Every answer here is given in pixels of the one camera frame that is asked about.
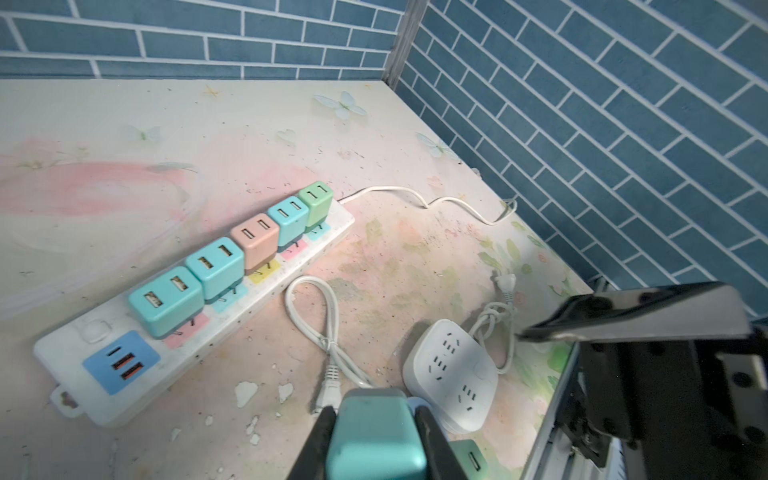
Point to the white long power strip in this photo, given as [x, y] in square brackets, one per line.
[109, 368]

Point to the pink plug adapter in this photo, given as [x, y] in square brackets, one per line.
[258, 238]

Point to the teal plug adapter top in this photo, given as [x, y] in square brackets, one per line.
[168, 301]

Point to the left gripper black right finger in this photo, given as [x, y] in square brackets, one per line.
[441, 462]

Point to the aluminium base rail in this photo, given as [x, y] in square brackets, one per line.
[553, 455]

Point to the green plug adapter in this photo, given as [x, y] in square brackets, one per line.
[470, 458]
[318, 198]

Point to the teal plug adapter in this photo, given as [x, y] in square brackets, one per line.
[168, 301]
[291, 216]
[375, 437]
[219, 267]

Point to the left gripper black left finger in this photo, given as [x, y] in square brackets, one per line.
[311, 461]

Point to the white square power socket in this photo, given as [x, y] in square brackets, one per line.
[455, 376]

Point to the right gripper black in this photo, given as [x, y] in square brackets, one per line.
[652, 375]

